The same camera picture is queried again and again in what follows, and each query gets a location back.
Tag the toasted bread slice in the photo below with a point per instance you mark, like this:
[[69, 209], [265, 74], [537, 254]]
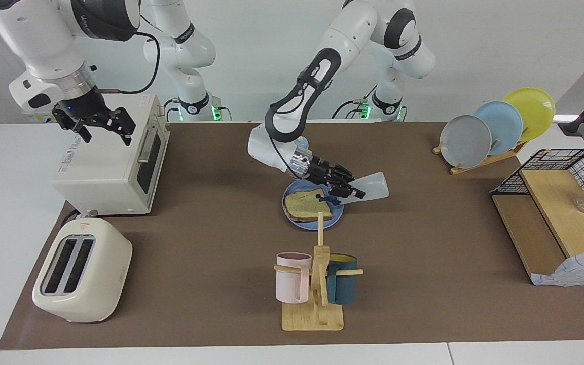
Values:
[[304, 205]]

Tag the white patterned cloth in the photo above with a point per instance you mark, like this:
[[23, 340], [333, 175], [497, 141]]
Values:
[[576, 268]]

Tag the white squeeze bottle blue cap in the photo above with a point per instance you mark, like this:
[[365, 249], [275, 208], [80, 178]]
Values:
[[373, 185]]

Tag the yellow plate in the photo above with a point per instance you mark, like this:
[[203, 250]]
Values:
[[535, 109]]

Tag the blue round plate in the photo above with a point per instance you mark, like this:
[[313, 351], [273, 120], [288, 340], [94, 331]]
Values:
[[335, 213]]

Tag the white toaster oven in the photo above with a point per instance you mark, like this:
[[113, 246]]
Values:
[[104, 172]]

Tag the wooden mug tree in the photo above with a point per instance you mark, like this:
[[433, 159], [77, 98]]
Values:
[[312, 319]]

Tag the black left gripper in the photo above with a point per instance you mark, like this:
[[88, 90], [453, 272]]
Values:
[[317, 167]]

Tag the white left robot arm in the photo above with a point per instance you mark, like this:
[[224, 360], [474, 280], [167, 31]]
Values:
[[348, 35]]

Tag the grey plate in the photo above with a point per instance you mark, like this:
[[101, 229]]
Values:
[[464, 142]]

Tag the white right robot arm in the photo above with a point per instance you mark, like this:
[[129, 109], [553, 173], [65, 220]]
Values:
[[38, 35]]

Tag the brown table mat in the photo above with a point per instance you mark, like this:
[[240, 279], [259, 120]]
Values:
[[424, 253]]

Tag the pink mug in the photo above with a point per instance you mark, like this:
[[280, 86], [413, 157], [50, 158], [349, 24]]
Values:
[[292, 284]]

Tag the cream two-slot toaster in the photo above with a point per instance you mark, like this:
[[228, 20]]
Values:
[[104, 274]]

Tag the small blue shaker wooden knob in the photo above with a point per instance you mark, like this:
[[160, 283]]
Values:
[[302, 142]]

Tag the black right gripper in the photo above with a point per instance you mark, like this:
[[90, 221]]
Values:
[[89, 109]]

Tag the light blue plate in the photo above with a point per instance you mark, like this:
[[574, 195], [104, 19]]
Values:
[[505, 124]]

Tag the dark teal mug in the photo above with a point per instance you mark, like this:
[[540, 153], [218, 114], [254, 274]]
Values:
[[342, 289]]

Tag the wooden plate rack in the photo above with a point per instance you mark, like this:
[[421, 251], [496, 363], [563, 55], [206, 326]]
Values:
[[479, 165]]

